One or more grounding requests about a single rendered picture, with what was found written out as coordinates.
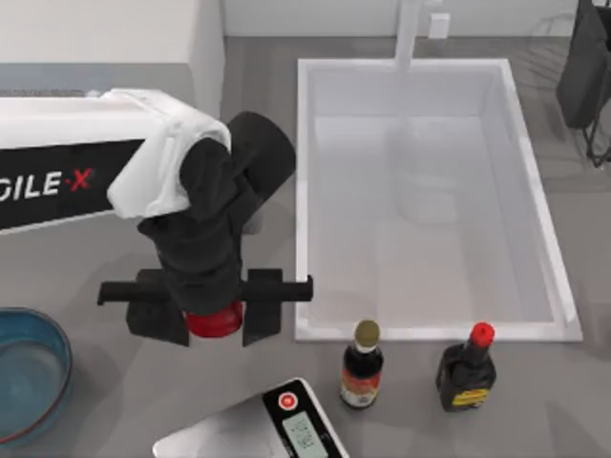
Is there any dark bottle with olive cap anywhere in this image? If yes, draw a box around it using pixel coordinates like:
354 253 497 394
338 319 386 410

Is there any white tap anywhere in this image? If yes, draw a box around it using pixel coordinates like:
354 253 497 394
392 0 444 73

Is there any blue bowl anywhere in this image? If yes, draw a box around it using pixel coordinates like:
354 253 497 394
0 307 75 448

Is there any white kitchen scale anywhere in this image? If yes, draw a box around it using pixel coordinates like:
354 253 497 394
151 376 352 458

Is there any white sink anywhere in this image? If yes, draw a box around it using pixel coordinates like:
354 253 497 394
293 57 584 344

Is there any dark bottle with red cap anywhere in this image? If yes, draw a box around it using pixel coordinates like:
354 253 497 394
434 322 498 414

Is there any white wall socket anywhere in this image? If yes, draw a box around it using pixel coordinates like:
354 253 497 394
428 12 452 41

